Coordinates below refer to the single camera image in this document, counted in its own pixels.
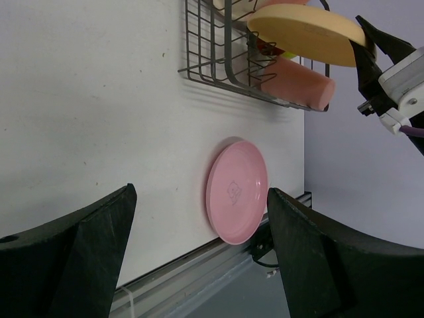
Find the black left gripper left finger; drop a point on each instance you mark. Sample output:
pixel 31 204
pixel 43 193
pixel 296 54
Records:
pixel 68 267

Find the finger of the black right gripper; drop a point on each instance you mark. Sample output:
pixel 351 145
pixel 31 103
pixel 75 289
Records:
pixel 368 73
pixel 395 48

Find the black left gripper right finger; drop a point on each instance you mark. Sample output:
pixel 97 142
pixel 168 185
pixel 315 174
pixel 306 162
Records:
pixel 331 270

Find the orange bear plate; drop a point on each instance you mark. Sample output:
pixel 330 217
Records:
pixel 310 32

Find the lime green bowl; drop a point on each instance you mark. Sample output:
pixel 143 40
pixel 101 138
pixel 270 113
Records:
pixel 289 55

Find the pink plastic cup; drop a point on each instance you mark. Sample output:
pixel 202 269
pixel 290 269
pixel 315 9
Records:
pixel 292 82

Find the red black mug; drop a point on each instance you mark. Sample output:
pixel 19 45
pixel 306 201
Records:
pixel 268 49

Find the pink bear plate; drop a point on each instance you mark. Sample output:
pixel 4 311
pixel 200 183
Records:
pixel 236 192

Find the beige pink branch plate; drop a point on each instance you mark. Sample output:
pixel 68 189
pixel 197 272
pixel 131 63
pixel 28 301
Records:
pixel 275 2

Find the large pink white plate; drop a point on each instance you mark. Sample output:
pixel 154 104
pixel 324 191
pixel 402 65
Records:
pixel 240 9

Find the black wire dish rack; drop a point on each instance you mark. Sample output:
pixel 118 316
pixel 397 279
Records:
pixel 222 53

